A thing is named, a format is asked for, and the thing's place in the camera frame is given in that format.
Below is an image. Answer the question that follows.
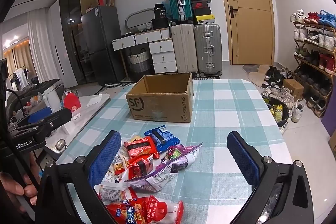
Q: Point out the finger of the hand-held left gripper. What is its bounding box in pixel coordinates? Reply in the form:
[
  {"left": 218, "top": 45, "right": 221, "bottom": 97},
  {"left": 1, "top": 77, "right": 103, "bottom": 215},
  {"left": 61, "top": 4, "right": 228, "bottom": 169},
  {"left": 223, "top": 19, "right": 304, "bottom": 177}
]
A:
[
  {"left": 16, "top": 109, "right": 73, "bottom": 144},
  {"left": 9, "top": 107, "right": 52, "bottom": 130}
]

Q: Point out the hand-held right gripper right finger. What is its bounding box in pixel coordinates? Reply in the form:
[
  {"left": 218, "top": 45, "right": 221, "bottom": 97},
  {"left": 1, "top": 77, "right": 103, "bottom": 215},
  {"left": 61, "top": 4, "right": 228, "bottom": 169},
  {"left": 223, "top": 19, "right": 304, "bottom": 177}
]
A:
[{"left": 226, "top": 131, "right": 313, "bottom": 224}]

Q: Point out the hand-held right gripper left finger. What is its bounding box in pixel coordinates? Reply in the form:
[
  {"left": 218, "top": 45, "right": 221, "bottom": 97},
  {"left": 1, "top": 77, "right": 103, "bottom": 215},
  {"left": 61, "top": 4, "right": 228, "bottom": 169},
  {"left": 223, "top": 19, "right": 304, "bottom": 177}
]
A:
[{"left": 35, "top": 130, "right": 122, "bottom": 224}]

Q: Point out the white orange-print snack packet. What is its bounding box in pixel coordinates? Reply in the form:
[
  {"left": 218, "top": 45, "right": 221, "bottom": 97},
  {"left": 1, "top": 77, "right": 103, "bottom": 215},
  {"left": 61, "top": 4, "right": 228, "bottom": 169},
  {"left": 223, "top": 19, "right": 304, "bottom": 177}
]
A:
[
  {"left": 98, "top": 174, "right": 138, "bottom": 205},
  {"left": 108, "top": 145, "right": 132, "bottom": 183}
]

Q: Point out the shiny red snack packet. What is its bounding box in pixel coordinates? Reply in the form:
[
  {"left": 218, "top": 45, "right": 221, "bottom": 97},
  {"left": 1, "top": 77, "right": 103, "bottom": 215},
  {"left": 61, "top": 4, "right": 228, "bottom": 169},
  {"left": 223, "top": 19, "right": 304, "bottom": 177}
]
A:
[{"left": 128, "top": 156, "right": 154, "bottom": 178}]

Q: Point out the red black-label snack packet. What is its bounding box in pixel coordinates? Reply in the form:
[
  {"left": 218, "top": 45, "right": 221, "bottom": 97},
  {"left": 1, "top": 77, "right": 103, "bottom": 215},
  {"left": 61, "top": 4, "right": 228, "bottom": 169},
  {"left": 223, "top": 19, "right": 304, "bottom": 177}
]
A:
[{"left": 124, "top": 136, "right": 160, "bottom": 161}]

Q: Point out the purple snack packet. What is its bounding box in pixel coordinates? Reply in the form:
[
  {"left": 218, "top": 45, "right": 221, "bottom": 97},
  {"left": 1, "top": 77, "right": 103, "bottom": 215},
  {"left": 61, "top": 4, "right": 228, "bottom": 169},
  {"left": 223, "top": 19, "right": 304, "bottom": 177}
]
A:
[
  {"left": 125, "top": 164, "right": 184, "bottom": 192},
  {"left": 160, "top": 143, "right": 203, "bottom": 170}
]

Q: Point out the red white snack packet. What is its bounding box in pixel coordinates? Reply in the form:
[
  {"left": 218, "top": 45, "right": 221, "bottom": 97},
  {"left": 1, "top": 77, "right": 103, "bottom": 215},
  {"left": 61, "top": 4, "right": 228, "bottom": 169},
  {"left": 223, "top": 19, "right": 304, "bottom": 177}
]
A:
[{"left": 105, "top": 196, "right": 148, "bottom": 224}]

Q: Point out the blue snack packet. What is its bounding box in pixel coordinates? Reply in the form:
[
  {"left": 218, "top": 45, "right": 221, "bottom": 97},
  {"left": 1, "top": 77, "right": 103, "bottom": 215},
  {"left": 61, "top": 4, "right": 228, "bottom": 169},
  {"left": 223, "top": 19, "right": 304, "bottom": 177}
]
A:
[{"left": 144, "top": 126, "right": 181, "bottom": 153}]

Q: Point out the brown cardboard box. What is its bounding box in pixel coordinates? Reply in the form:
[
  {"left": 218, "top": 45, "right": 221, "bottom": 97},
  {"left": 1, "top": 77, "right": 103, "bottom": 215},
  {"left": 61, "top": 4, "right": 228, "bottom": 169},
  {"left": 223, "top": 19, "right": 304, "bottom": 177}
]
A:
[{"left": 125, "top": 72, "right": 194, "bottom": 123}]

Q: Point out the red clear toy packet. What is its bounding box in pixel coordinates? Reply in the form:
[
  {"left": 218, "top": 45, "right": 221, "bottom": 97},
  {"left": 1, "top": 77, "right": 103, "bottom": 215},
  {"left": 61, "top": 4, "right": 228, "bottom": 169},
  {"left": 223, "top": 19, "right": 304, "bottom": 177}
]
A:
[{"left": 144, "top": 195, "right": 184, "bottom": 224}]

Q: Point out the person's left hand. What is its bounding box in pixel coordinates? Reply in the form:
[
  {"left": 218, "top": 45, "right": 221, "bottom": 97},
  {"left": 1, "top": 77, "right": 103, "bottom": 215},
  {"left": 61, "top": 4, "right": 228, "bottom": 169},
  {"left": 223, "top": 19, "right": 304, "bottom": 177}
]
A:
[{"left": 0, "top": 154, "right": 42, "bottom": 207}]

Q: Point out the white kettle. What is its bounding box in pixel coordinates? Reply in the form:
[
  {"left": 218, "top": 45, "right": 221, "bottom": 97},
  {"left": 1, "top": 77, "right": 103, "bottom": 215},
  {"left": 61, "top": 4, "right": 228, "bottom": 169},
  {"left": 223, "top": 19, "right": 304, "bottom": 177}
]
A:
[{"left": 42, "top": 86, "right": 62, "bottom": 113}]

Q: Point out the red gift box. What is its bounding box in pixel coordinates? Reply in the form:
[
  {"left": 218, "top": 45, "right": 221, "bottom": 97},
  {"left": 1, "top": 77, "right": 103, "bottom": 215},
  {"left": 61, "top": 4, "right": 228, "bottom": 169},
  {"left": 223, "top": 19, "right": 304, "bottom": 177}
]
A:
[{"left": 63, "top": 90, "right": 82, "bottom": 113}]

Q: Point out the grey cushioned chair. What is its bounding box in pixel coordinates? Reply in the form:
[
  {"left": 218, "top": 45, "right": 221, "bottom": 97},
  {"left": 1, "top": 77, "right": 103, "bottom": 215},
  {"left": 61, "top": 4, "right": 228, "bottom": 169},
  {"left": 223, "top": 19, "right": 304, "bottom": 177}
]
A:
[{"left": 5, "top": 78, "right": 64, "bottom": 121}]

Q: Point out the small silver metal object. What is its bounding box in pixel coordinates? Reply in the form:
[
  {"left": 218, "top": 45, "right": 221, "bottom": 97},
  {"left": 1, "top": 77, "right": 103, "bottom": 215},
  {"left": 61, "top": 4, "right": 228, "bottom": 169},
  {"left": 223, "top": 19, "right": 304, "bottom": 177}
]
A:
[{"left": 54, "top": 139, "right": 66, "bottom": 152}]

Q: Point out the white side table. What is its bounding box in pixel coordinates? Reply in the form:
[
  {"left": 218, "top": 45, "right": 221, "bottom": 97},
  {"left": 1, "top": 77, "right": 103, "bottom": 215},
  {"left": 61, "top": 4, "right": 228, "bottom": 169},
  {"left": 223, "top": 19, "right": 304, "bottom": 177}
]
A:
[{"left": 42, "top": 94, "right": 111, "bottom": 161}]

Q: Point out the clothes rack with garments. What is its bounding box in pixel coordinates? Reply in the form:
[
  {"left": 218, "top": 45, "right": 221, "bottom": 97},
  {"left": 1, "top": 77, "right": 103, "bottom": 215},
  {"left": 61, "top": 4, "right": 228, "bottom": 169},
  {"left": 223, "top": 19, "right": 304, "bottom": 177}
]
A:
[{"left": 7, "top": 67, "right": 31, "bottom": 89}]

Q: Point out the black-lined trash bin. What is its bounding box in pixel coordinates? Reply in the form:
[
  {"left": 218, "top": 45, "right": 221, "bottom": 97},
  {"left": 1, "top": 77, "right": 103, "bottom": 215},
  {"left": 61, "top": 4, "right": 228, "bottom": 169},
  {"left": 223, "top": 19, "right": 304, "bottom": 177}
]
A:
[{"left": 265, "top": 97, "right": 291, "bottom": 128}]

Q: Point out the beige lit curtain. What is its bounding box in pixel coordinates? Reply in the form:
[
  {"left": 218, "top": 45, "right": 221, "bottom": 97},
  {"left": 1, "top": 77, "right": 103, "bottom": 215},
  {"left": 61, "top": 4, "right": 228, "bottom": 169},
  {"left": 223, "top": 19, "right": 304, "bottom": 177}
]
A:
[{"left": 3, "top": 38, "right": 30, "bottom": 75}]

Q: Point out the black white patterned rug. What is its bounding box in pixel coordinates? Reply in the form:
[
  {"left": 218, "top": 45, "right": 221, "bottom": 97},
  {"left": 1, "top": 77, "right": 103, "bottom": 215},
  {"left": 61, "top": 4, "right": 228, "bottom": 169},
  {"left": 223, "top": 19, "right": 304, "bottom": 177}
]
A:
[{"left": 94, "top": 76, "right": 219, "bottom": 95}]

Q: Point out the white wardrobe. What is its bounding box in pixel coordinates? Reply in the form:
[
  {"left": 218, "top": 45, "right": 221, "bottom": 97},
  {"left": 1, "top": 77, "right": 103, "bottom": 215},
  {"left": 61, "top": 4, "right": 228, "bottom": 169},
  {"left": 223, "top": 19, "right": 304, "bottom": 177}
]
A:
[{"left": 47, "top": 0, "right": 74, "bottom": 81}]

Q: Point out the pile of scattered shoes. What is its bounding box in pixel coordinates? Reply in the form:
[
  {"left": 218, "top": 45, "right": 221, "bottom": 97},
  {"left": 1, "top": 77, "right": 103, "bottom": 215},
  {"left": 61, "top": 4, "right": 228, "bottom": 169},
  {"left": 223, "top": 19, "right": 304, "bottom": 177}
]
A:
[{"left": 261, "top": 66, "right": 307, "bottom": 125}]

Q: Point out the beige grey door mat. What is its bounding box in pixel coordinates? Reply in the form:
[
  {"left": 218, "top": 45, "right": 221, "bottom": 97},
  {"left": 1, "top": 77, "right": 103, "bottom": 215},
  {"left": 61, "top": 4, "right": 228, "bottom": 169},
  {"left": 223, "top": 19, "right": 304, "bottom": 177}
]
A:
[{"left": 241, "top": 64, "right": 283, "bottom": 88}]

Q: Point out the small cardboard box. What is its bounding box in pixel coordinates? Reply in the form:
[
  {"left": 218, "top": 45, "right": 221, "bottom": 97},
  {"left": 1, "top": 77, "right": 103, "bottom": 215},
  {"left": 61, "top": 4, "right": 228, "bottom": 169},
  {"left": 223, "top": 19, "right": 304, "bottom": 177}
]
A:
[{"left": 283, "top": 79, "right": 305, "bottom": 99}]

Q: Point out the dark grey fridge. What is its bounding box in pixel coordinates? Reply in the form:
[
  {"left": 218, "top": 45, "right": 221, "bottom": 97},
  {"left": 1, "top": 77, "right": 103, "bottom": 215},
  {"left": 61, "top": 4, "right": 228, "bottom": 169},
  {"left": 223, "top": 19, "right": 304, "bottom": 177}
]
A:
[{"left": 80, "top": 6, "right": 129, "bottom": 85}]

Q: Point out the dark glass cabinet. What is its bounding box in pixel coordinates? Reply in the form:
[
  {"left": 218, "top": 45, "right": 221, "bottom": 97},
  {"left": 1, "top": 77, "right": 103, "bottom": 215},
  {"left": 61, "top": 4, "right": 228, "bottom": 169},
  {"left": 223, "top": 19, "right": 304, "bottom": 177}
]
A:
[{"left": 59, "top": 0, "right": 96, "bottom": 85}]

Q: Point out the purple bag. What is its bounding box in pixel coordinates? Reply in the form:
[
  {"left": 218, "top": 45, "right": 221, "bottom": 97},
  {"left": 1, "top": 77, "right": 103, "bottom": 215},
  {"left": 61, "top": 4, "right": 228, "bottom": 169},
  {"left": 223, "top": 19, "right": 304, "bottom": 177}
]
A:
[{"left": 322, "top": 106, "right": 336, "bottom": 144}]

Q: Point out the woven laundry basket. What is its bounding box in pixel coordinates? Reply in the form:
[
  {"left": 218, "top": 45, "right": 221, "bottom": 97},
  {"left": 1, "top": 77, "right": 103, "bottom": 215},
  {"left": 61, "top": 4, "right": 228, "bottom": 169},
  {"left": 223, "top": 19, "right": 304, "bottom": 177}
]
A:
[{"left": 128, "top": 49, "right": 150, "bottom": 73}]

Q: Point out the silver suitcase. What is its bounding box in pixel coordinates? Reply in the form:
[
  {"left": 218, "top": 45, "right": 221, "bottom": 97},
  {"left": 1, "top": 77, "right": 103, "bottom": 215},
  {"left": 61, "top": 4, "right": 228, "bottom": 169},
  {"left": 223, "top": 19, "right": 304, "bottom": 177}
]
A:
[{"left": 194, "top": 23, "right": 223, "bottom": 77}]

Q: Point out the wooden shoe rack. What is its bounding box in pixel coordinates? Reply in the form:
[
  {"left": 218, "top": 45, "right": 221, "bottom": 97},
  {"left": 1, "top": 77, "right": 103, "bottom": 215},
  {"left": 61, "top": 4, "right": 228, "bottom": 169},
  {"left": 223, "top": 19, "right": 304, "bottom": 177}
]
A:
[{"left": 292, "top": 10, "right": 336, "bottom": 118}]

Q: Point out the white drawer desk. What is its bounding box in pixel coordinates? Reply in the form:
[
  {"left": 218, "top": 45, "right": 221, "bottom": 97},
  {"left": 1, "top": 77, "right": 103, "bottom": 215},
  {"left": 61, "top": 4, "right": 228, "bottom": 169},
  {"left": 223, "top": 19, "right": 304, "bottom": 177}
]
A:
[{"left": 112, "top": 28, "right": 178, "bottom": 75}]

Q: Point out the beige suitcase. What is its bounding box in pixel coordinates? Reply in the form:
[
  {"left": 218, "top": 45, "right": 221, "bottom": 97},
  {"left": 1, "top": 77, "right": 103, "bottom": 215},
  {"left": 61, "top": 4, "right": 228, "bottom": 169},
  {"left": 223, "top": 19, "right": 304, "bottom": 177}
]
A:
[{"left": 171, "top": 24, "right": 199, "bottom": 75}]

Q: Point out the wooden door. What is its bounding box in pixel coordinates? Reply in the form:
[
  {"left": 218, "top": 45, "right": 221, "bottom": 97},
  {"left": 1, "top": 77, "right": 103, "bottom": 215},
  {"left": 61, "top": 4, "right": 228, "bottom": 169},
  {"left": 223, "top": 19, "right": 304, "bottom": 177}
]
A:
[{"left": 212, "top": 0, "right": 276, "bottom": 66}]

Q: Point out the black storage crate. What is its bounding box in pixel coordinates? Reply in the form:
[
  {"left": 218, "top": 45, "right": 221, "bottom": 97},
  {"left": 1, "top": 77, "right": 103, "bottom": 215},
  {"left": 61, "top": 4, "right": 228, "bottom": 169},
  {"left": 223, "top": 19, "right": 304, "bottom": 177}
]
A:
[{"left": 151, "top": 18, "right": 171, "bottom": 30}]

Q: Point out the shoe rack with shoes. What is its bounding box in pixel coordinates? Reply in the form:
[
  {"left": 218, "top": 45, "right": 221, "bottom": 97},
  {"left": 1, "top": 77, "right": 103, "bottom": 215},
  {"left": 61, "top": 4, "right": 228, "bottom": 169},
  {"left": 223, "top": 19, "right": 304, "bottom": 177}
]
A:
[{"left": 290, "top": 9, "right": 336, "bottom": 114}]

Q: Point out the black paper bag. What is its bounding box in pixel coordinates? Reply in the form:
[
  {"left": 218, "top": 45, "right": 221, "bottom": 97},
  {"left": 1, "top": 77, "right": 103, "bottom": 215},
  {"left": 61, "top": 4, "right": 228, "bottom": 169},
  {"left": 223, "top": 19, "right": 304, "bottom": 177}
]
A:
[{"left": 154, "top": 4, "right": 169, "bottom": 20}]

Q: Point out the teal suitcase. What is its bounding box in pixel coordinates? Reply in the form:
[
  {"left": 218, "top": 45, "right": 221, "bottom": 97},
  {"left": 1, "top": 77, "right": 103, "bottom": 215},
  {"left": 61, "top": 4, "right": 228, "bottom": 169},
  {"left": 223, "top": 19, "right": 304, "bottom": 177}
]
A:
[{"left": 167, "top": 0, "right": 195, "bottom": 25}]

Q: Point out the black cable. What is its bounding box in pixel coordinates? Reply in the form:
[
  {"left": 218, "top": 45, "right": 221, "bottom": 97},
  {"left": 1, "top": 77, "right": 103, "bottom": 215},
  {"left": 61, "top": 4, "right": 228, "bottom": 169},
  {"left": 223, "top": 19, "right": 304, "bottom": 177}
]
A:
[{"left": 5, "top": 90, "right": 26, "bottom": 122}]

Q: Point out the grey curved metal frame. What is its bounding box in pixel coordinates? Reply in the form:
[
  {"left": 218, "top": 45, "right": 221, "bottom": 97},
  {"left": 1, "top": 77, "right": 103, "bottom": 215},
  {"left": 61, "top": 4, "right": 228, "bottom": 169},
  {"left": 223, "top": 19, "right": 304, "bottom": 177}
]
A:
[{"left": 125, "top": 9, "right": 155, "bottom": 30}]

